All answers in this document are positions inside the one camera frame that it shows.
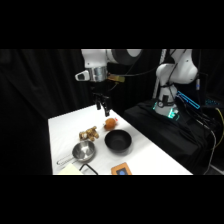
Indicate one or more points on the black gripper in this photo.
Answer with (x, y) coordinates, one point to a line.
(100, 88)

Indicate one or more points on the brown potato toy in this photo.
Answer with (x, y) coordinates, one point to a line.
(109, 124)

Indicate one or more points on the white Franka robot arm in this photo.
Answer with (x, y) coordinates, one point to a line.
(176, 71)

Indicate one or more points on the black bowl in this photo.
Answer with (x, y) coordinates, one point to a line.
(118, 141)

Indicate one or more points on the brown plush teddy toy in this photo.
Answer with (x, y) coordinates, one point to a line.
(89, 133)

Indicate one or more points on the small silver metal saucepan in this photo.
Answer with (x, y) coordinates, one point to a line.
(84, 152)

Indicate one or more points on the black curtain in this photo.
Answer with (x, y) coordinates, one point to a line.
(40, 100)

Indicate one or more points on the orange box with blue button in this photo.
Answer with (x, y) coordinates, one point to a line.
(121, 169)

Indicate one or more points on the black cloth covered stand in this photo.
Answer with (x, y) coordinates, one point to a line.
(166, 133)

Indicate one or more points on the pale yellow paper pad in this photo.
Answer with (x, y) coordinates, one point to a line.
(70, 170)

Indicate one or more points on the blue lit control box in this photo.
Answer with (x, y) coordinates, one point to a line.
(188, 99)

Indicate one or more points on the dark box with blue lights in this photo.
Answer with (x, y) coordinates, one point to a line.
(213, 102)

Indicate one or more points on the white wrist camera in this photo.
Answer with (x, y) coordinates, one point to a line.
(81, 75)

